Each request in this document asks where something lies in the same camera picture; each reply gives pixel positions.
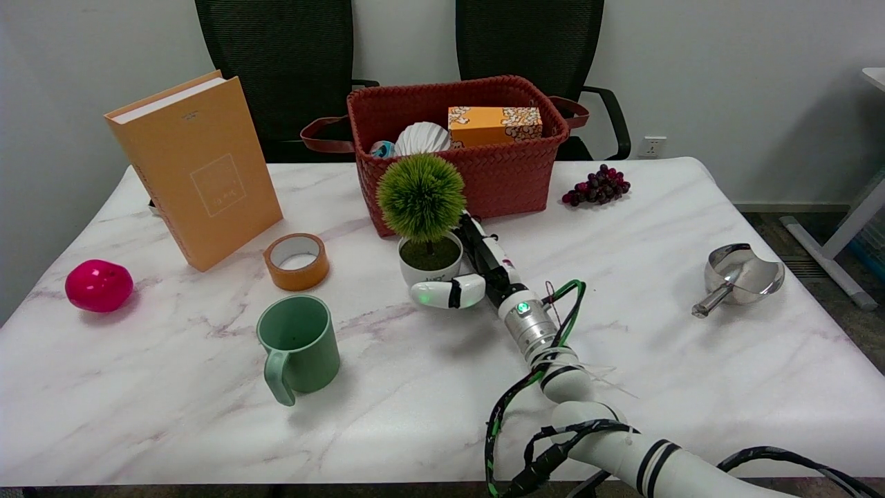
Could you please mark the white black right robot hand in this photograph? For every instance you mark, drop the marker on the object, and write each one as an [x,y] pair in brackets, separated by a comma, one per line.
[494,259]

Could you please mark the green ball plant white pot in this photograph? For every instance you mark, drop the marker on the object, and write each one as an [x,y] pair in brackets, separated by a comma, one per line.
[422,197]

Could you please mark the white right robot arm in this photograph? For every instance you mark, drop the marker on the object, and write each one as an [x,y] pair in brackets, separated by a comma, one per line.
[608,446]

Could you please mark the red woven basket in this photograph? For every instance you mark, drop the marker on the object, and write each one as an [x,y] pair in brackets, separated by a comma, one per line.
[505,176]

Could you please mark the dark purple grape bunch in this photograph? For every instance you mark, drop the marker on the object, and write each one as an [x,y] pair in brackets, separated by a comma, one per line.
[598,187]

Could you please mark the orange patterned box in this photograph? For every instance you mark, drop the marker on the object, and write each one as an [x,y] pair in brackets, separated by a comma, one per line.
[487,126]

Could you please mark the white pleated ball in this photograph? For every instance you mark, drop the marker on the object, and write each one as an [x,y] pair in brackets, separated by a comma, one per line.
[422,138]

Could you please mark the small blue white ball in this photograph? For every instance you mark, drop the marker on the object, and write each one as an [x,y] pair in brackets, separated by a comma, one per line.
[382,149]

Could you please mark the green mug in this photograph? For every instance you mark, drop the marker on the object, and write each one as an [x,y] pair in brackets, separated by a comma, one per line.
[308,353]

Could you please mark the orange tape roll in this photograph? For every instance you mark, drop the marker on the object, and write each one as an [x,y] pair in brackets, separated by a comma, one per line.
[280,274]

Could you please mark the black mesh office chair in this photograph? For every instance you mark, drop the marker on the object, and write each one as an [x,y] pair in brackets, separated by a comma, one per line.
[529,38]
[290,62]

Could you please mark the steel scoop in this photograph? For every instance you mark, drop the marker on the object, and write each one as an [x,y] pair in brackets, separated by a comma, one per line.
[743,273]

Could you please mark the orange hardcover book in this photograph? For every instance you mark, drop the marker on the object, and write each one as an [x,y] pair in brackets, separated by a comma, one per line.
[207,173]

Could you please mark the white side desk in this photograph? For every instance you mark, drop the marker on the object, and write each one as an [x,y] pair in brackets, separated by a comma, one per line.
[843,232]

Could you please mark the magenta ball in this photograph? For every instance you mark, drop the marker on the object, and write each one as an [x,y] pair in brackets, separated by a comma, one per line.
[98,285]

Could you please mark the white wall socket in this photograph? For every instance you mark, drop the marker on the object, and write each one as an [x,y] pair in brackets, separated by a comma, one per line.
[652,146]

